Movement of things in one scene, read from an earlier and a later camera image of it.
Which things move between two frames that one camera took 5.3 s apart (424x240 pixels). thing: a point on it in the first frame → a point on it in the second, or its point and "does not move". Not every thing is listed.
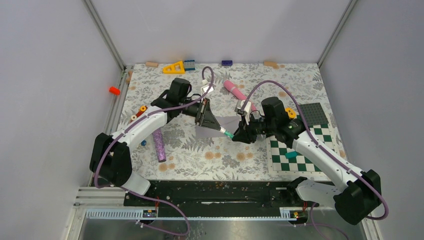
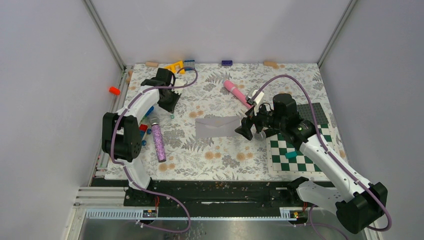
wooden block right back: (271, 63) does not move
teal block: (289, 155) does not move
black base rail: (214, 195) does not move
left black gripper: (205, 117) → (170, 107)
